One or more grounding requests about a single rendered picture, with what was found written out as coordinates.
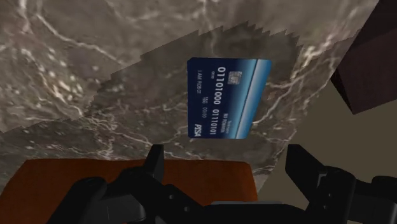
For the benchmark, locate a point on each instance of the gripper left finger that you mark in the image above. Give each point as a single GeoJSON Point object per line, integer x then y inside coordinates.
{"type": "Point", "coordinates": [136, 189]}

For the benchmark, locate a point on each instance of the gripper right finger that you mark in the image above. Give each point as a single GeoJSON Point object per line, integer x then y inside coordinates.
{"type": "Point", "coordinates": [328, 186]}

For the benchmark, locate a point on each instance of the orange flat board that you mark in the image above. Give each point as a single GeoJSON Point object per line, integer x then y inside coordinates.
{"type": "Point", "coordinates": [52, 189]}

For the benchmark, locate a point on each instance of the blue bank card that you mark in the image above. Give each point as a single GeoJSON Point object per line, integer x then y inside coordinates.
{"type": "Point", "coordinates": [224, 98]}

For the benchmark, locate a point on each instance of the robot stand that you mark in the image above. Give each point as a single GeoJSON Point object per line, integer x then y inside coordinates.
{"type": "Point", "coordinates": [369, 59]}

